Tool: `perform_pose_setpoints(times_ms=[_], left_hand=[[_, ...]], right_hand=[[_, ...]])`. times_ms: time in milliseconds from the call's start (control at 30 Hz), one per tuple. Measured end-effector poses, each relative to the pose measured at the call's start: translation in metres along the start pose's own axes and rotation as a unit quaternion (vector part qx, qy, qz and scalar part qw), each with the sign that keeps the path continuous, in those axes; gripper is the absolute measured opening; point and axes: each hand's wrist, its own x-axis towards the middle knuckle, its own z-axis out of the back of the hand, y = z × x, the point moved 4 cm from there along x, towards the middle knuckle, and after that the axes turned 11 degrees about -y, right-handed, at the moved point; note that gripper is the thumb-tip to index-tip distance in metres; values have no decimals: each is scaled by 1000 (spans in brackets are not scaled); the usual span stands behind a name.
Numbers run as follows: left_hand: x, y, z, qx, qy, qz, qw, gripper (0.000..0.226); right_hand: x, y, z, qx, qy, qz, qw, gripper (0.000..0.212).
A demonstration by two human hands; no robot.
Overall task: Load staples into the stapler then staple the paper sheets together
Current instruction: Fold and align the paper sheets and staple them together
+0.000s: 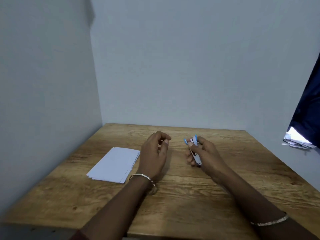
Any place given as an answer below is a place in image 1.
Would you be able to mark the dark blue curtain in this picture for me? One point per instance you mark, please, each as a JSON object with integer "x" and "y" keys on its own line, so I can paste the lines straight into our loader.
{"x": 308, "y": 117}

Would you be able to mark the person's left hand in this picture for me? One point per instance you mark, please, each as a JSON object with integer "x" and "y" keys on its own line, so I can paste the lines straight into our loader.
{"x": 152, "y": 157}

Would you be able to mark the person's left forearm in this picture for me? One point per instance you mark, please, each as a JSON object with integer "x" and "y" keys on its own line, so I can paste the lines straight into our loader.
{"x": 120, "y": 209}

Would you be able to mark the person's right hand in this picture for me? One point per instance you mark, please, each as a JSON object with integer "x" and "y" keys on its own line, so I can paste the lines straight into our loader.
{"x": 212, "y": 157}

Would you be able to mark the silver bangle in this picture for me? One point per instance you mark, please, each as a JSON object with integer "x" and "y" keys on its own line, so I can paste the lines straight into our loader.
{"x": 140, "y": 175}
{"x": 272, "y": 222}

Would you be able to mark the stack of white papers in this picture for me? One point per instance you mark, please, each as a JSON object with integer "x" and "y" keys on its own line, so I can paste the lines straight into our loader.
{"x": 115, "y": 164}

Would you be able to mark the person's right forearm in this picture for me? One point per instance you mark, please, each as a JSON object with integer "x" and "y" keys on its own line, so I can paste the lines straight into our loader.
{"x": 255, "y": 197}

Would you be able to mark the blue and silver stapler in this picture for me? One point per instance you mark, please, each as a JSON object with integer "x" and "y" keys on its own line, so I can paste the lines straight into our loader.
{"x": 197, "y": 158}

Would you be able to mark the pile of crumpled white sheets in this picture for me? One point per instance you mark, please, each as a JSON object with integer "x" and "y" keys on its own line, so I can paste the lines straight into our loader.
{"x": 296, "y": 139}

